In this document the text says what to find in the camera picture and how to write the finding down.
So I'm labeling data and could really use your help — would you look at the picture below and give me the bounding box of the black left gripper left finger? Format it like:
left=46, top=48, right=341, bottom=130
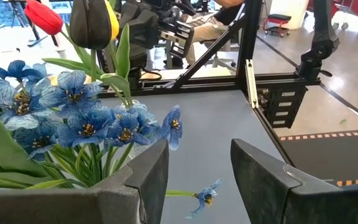
left=0, top=139, right=170, bottom=224

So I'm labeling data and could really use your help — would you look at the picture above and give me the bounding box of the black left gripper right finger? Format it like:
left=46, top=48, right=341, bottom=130
left=231, top=138, right=358, bottom=224

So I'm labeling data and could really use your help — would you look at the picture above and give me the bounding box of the black artificial tulip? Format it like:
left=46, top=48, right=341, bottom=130
left=69, top=0, right=113, bottom=82

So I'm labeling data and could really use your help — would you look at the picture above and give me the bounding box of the red artificial tulip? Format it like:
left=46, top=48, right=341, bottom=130
left=24, top=0, right=105, bottom=78

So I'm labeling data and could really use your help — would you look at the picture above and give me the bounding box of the black orange-striped floor mat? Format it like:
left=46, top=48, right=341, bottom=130
left=278, top=129, right=358, bottom=187

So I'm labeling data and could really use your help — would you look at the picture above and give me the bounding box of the loose blue flower sprig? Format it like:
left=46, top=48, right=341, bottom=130
left=165, top=179, right=223, bottom=220

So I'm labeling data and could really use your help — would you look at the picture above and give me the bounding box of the office chair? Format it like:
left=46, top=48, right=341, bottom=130
left=211, top=40, right=238, bottom=69

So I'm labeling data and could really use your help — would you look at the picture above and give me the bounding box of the red stool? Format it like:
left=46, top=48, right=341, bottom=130
left=262, top=13, right=293, bottom=39

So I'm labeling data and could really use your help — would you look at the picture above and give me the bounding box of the person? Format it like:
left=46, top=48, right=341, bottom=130
left=183, top=0, right=245, bottom=66

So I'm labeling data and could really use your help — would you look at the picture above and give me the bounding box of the white bin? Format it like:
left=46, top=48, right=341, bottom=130
left=270, top=0, right=310, bottom=30

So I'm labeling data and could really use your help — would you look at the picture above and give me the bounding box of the red tool cart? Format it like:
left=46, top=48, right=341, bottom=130
left=331, top=0, right=358, bottom=18

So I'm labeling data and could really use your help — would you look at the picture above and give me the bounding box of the black slotted bracket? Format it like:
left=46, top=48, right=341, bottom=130
left=265, top=85, right=309, bottom=129

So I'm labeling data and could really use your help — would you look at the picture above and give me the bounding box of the silver metal bracket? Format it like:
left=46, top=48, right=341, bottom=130
left=245, top=58, right=260, bottom=110

